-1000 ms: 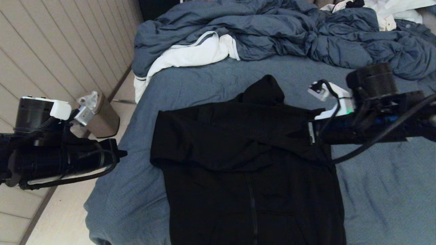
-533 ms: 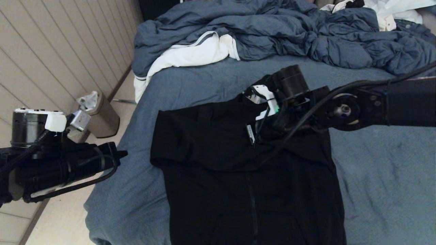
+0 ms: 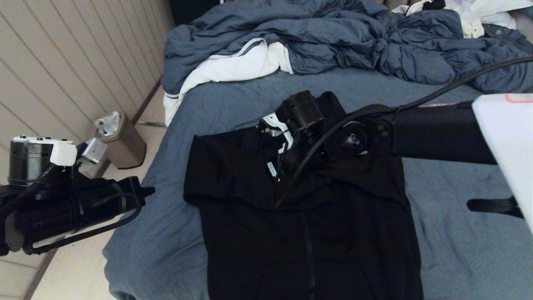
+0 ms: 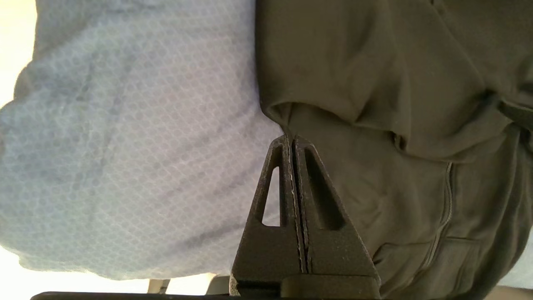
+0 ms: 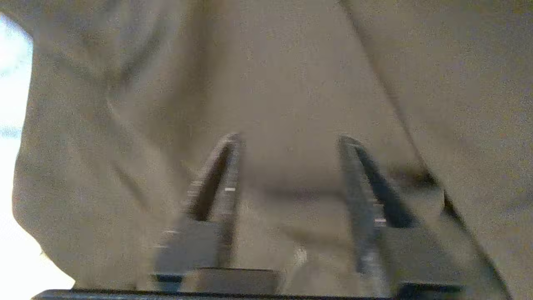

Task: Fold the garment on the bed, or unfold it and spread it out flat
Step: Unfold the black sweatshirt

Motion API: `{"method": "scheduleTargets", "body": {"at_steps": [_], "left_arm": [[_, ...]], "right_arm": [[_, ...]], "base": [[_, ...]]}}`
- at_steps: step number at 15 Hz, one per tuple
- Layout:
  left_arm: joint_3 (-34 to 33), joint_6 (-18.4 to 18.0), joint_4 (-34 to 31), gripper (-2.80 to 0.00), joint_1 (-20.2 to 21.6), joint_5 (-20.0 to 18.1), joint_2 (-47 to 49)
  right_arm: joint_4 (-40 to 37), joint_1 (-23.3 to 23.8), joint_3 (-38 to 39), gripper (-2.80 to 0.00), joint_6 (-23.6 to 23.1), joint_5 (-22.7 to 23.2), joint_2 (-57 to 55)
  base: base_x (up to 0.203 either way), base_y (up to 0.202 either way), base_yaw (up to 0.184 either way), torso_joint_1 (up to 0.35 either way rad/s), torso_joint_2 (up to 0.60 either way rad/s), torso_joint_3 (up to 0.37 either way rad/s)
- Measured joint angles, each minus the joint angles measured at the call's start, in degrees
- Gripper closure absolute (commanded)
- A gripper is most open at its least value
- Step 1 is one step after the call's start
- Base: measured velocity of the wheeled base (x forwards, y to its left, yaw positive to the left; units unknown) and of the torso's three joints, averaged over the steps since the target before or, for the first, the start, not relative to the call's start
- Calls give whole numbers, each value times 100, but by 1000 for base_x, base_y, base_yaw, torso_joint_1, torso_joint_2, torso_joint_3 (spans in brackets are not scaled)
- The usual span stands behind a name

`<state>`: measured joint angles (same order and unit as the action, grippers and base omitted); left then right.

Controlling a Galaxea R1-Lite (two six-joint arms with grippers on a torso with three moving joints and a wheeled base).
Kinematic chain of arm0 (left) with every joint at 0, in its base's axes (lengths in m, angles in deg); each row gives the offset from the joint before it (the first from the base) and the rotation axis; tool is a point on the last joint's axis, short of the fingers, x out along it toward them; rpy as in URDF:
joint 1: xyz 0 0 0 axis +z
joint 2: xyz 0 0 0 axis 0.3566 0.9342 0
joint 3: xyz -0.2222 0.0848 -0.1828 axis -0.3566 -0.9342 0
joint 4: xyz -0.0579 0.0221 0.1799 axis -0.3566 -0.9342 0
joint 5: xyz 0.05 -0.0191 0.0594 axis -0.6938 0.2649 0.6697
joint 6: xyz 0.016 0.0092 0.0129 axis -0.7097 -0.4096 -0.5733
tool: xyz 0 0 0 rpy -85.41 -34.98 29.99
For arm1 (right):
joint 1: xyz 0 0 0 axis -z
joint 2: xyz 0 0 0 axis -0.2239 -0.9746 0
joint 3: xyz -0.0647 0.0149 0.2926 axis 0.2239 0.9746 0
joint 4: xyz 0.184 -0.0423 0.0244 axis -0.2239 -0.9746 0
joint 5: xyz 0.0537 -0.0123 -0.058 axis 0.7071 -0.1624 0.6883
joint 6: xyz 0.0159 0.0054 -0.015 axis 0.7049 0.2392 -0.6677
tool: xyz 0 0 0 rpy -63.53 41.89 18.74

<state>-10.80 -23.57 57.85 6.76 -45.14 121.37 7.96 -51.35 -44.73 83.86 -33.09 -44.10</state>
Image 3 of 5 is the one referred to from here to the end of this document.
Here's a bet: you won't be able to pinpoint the black zip hoodie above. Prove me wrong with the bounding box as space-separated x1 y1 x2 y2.
183 91 424 300

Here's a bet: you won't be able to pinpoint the white crumpled clothes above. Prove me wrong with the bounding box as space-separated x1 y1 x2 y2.
391 0 533 39

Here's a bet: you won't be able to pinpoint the brown trash bin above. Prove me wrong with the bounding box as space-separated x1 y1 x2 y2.
79 112 147 179

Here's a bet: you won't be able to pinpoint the white plastic bin bag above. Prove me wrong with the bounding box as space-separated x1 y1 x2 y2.
94 112 121 138

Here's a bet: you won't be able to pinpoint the crumpled blue duvet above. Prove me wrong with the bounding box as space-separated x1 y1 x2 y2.
160 0 533 94

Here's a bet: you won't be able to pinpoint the white blanket with grey stripe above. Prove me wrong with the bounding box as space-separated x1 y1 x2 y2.
163 37 294 127

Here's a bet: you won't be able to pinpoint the small black garment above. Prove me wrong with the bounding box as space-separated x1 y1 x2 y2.
410 0 447 10

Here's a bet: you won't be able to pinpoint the blue bed sheet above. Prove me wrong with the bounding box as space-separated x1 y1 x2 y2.
103 67 533 300

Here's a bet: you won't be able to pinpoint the blue denim shirt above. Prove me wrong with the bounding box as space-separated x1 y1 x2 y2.
483 23 533 57

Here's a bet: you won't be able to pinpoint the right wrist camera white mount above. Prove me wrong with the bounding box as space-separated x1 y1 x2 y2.
259 112 294 155

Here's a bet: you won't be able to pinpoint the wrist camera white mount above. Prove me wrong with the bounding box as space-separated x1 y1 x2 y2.
259 112 294 155
12 135 108 165

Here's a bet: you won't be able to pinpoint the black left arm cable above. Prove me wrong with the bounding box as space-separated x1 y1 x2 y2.
23 192 143 255

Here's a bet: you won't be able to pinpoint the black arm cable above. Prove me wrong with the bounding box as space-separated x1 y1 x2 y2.
274 56 533 209
23 192 143 255

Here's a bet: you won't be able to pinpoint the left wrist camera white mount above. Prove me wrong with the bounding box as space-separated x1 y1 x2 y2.
12 135 108 165

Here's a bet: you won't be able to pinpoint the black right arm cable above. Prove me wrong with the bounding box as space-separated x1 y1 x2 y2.
274 56 533 209

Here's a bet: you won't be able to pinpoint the black strap loop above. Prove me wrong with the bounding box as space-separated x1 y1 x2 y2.
466 197 524 219

